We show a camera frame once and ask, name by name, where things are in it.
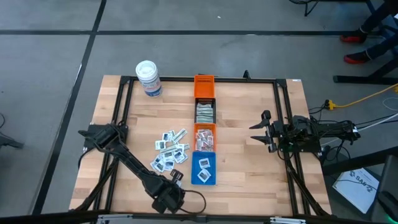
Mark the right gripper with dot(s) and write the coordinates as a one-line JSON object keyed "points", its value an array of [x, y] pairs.
{"points": [[275, 130]]}

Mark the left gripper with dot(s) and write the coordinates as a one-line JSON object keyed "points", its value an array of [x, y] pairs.
{"points": [[168, 199]]}

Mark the white adhesive bandage strip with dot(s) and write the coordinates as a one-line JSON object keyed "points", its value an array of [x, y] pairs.
{"points": [[186, 146], [204, 117], [204, 112], [204, 121], [204, 107], [169, 149], [179, 135]]}

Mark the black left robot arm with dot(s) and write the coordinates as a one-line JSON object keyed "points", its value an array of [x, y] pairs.
{"points": [[130, 158]]}

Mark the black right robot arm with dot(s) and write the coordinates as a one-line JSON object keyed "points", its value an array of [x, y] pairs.
{"points": [[329, 130]]}

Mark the blue plastic basket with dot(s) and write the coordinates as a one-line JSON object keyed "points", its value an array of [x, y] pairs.
{"points": [[203, 155]]}

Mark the orange plastic basket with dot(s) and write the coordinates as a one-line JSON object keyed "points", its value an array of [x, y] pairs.
{"points": [[204, 91], [205, 126]]}

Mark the black plastic basket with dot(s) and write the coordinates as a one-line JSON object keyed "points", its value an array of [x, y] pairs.
{"points": [[195, 112]]}

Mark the black floor beam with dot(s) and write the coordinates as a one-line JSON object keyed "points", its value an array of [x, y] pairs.
{"points": [[357, 161]]}

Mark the white wipes canister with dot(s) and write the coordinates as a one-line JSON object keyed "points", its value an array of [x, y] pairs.
{"points": [[149, 79]]}

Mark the white printed booklet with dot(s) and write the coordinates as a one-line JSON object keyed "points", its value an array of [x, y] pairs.
{"points": [[354, 189]]}

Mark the person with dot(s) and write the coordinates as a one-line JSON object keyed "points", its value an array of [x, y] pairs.
{"points": [[354, 57]]}

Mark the black stand foot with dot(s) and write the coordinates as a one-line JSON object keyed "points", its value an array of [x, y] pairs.
{"points": [[11, 142]]}

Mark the black clamp bracket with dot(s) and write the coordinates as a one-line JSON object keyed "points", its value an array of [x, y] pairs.
{"points": [[246, 74]]}

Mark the black aluminium table frame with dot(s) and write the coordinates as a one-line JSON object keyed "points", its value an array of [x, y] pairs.
{"points": [[230, 80]]}

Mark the silver metal bracket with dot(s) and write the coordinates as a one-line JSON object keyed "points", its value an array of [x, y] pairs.
{"points": [[287, 220], [113, 219]]}

